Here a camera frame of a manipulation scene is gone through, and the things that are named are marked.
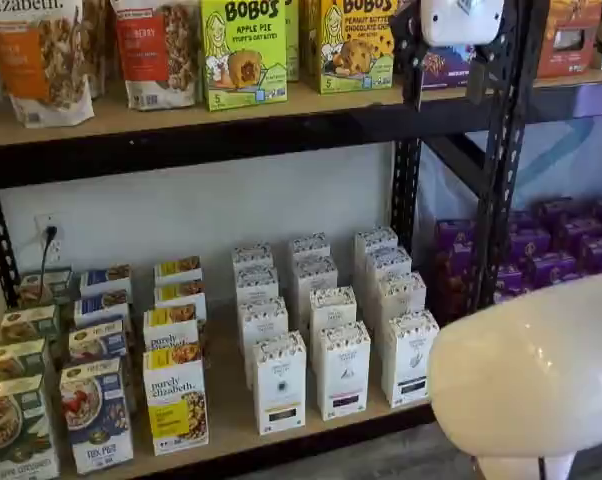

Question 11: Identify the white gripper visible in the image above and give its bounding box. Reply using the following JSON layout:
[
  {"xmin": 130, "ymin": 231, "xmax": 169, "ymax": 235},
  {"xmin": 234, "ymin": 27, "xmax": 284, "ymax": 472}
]
[{"xmin": 408, "ymin": 0, "xmax": 505, "ymax": 102}]

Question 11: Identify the white box green strip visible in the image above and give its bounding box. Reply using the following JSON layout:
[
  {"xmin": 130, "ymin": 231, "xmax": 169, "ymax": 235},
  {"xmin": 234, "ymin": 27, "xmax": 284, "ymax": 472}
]
[{"xmin": 379, "ymin": 309, "xmax": 441, "ymax": 410}]

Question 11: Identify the purple ZBar box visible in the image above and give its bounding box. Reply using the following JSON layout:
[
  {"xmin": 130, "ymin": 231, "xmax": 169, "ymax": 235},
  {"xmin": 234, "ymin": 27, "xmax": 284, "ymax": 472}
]
[{"xmin": 420, "ymin": 43, "xmax": 485, "ymax": 92}]

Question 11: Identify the black diagonal shelf brace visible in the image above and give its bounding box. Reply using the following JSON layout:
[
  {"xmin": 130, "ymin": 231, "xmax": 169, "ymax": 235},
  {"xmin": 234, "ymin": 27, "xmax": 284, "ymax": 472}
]
[{"xmin": 424, "ymin": 130, "xmax": 488, "ymax": 177}]

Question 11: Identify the yellow Bobo's peanut butter box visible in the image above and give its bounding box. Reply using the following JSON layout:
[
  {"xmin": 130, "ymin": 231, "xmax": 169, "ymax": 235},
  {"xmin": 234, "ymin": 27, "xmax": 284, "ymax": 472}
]
[{"xmin": 319, "ymin": 0, "xmax": 397, "ymax": 95}]

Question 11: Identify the orange brown snack box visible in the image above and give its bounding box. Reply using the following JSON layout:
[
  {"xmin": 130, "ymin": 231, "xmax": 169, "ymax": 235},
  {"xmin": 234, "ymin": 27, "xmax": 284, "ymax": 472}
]
[{"xmin": 537, "ymin": 0, "xmax": 602, "ymax": 79}]

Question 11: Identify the green Bobo's apple pie box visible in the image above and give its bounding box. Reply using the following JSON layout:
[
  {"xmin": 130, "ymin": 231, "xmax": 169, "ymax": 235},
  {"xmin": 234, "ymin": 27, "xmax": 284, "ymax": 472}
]
[{"xmin": 199, "ymin": 0, "xmax": 288, "ymax": 112}]

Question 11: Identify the white box pink strip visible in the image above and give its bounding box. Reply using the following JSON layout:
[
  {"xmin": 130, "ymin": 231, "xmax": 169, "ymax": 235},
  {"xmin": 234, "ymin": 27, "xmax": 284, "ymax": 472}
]
[{"xmin": 315, "ymin": 319, "xmax": 372, "ymax": 422}]

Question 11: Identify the yellow purely elizabeth box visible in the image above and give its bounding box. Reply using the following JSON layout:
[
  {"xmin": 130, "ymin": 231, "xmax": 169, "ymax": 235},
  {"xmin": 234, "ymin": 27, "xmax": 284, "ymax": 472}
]
[
  {"xmin": 153, "ymin": 255, "xmax": 204, "ymax": 285},
  {"xmin": 153, "ymin": 277, "xmax": 208, "ymax": 314},
  {"xmin": 141, "ymin": 303, "xmax": 201, "ymax": 351},
  {"xmin": 141, "ymin": 343, "xmax": 211, "ymax": 457}
]

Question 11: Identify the white box yellow strip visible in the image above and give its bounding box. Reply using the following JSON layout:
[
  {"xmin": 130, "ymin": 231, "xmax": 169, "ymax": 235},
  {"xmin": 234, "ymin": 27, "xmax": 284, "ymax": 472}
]
[{"xmin": 251, "ymin": 329, "xmax": 308, "ymax": 436}]

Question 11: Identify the blue oatmeal box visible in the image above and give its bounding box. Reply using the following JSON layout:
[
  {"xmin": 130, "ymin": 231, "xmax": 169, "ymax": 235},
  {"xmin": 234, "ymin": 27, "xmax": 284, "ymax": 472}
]
[
  {"xmin": 68, "ymin": 318, "xmax": 128, "ymax": 362},
  {"xmin": 78, "ymin": 263, "xmax": 134, "ymax": 297},
  {"xmin": 73, "ymin": 288, "xmax": 132, "ymax": 326},
  {"xmin": 59, "ymin": 356, "xmax": 135, "ymax": 475}
]

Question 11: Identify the green oatmeal box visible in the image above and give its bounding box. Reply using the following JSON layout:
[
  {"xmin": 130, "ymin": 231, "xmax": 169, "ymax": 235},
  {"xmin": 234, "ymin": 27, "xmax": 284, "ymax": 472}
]
[
  {"xmin": 0, "ymin": 303, "xmax": 61, "ymax": 346},
  {"xmin": 18, "ymin": 268, "xmax": 75, "ymax": 309},
  {"xmin": 0, "ymin": 373, "xmax": 61, "ymax": 480},
  {"xmin": 0, "ymin": 337, "xmax": 50, "ymax": 386}
]

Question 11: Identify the red strawberry granola bag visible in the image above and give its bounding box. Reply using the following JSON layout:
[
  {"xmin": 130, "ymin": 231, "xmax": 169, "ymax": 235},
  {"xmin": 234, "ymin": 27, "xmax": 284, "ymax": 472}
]
[{"xmin": 109, "ymin": 0, "xmax": 203, "ymax": 111}]

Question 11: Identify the brown granola pouch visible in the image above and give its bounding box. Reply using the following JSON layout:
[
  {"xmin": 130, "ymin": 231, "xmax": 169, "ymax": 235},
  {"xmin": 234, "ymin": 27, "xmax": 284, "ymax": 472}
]
[{"xmin": 80, "ymin": 0, "xmax": 115, "ymax": 99}]

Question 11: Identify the orange purely elizabeth granola bag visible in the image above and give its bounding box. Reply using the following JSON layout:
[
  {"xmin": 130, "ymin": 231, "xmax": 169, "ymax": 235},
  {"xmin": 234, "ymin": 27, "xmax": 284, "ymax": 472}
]
[{"xmin": 0, "ymin": 0, "xmax": 96, "ymax": 129}]

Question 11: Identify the white wall outlet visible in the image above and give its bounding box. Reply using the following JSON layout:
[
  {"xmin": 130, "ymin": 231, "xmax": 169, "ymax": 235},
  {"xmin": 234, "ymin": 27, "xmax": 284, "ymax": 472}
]
[{"xmin": 34, "ymin": 212, "xmax": 71, "ymax": 264}]

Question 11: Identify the black plug with cord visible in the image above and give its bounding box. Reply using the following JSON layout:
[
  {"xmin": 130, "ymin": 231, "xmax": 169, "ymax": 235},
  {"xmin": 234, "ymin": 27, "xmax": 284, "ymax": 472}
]
[{"xmin": 39, "ymin": 224, "xmax": 58, "ymax": 304}]

